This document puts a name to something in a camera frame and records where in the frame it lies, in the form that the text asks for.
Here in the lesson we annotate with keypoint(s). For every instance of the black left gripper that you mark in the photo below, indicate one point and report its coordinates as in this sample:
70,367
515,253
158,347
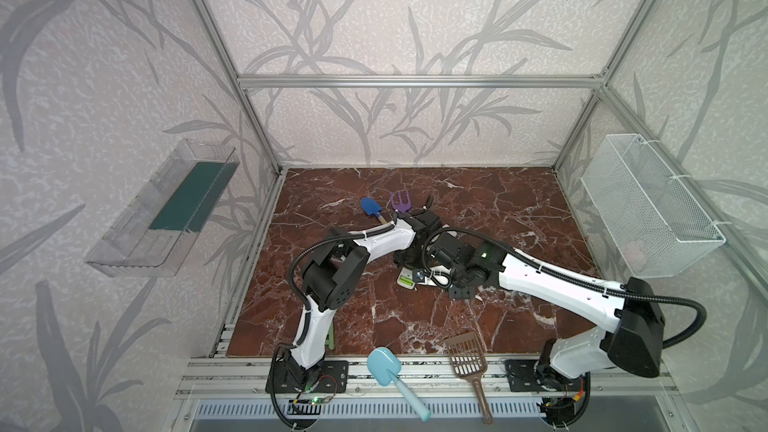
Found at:
428,216

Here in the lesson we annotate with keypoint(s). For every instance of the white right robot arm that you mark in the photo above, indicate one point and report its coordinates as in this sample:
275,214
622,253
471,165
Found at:
631,324

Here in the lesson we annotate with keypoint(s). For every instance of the purple toy rake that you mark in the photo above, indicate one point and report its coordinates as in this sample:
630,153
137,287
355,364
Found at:
400,201

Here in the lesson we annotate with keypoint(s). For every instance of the white remote control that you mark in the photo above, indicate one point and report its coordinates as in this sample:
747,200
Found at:
411,279

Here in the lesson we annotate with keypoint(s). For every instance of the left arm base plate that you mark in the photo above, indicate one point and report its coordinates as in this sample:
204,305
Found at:
326,377

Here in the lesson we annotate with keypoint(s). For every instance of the clear plastic wall shelf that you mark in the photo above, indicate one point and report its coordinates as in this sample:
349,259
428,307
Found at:
155,233

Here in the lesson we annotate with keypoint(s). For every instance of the green plastic slotted tool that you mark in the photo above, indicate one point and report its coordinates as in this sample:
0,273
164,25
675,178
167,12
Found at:
330,340

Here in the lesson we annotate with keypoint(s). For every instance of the blue toy shovel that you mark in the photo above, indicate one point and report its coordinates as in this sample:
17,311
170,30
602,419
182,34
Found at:
372,208

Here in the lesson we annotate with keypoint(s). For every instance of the white wire mesh basket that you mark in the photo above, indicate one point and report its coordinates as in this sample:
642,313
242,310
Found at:
657,225

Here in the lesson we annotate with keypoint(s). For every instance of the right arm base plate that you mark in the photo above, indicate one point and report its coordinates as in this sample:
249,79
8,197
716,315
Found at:
527,375

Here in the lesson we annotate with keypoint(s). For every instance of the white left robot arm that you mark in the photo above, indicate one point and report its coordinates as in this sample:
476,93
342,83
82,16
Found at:
326,275

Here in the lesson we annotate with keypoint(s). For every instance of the light blue plastic scoop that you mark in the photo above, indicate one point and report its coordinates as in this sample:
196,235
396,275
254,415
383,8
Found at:
385,367

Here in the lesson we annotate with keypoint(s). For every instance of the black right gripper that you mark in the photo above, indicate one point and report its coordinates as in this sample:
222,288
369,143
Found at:
424,270

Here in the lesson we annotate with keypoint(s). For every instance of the aluminium front rail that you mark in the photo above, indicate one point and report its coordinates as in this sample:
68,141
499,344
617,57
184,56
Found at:
426,375

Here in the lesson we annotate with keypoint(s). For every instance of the brown litter scoop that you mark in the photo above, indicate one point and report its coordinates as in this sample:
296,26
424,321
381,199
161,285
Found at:
467,359

